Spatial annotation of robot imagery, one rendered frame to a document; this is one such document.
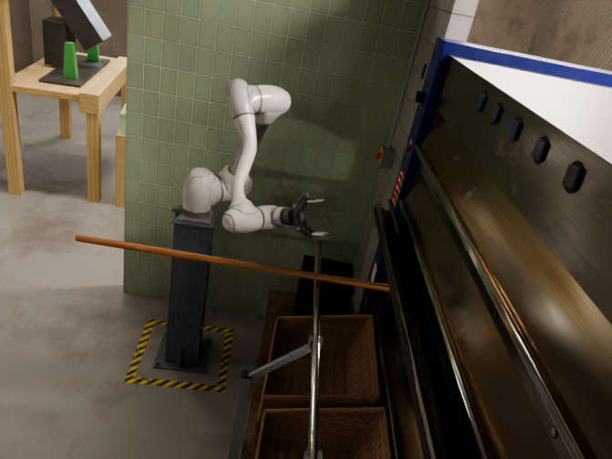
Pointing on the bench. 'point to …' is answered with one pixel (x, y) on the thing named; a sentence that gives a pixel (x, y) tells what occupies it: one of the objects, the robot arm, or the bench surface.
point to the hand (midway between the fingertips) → (321, 217)
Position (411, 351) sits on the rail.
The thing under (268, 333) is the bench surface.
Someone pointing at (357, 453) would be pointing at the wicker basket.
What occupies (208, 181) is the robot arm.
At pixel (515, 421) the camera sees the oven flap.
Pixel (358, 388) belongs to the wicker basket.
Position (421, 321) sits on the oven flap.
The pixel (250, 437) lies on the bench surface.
